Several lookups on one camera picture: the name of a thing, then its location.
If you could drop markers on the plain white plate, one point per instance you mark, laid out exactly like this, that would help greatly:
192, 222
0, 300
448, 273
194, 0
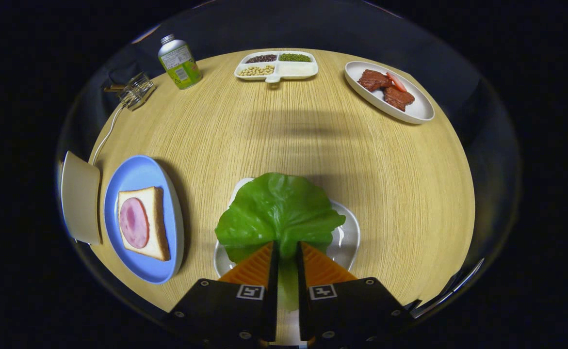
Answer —
348, 237

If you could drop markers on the white oval meat plate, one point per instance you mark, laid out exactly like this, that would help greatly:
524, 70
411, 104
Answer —
412, 110

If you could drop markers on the brown meat slice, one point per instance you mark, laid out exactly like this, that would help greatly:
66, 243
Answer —
399, 98
373, 80

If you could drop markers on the pile of dark red beans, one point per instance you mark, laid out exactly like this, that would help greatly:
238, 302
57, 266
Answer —
262, 58

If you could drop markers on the green lettuce leaf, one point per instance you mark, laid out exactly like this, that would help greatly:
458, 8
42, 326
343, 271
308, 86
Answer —
276, 208

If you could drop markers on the pile of green mung beans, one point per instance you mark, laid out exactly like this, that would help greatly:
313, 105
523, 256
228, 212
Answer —
295, 57

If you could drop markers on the pink ham slice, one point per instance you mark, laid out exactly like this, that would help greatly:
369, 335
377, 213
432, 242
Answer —
134, 223

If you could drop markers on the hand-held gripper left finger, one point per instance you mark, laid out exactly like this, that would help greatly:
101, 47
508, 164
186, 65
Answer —
272, 291

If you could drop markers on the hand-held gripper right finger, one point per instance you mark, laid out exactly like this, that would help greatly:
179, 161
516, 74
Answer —
303, 291

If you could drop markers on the white divided dish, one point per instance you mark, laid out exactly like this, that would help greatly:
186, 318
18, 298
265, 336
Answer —
296, 71

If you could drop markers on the silver green drink bottle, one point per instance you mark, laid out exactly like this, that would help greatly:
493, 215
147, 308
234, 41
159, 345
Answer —
181, 65

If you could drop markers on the cream white toaster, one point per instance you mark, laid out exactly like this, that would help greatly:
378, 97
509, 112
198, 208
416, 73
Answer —
81, 198

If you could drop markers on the pile of yellow soybeans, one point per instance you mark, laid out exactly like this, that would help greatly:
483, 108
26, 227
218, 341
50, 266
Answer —
257, 71

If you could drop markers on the bread slice with brown crust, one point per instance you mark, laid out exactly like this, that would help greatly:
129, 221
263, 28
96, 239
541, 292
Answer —
157, 218

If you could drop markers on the blue round plate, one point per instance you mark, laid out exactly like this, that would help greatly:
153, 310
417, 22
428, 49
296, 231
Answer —
140, 172

